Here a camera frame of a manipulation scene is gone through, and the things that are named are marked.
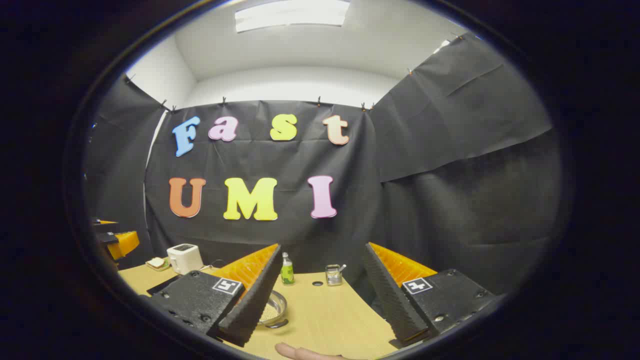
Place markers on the green label drink bottle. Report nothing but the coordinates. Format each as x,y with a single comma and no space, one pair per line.
287,272

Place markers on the ceiling light panel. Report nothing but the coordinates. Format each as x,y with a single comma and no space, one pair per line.
292,15

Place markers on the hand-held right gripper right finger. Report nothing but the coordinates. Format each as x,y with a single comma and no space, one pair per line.
395,305

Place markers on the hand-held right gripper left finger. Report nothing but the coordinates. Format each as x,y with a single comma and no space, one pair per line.
255,305

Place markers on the black induction cooktop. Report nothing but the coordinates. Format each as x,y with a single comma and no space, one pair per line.
162,286

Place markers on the stainless steel pot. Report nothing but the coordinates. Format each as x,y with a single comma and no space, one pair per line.
279,302

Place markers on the white toaster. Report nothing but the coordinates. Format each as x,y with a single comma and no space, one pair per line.
185,260

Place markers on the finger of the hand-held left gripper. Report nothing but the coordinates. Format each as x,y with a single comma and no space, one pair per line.
125,244
107,222

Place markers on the black backdrop cloth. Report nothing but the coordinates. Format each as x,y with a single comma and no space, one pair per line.
400,200

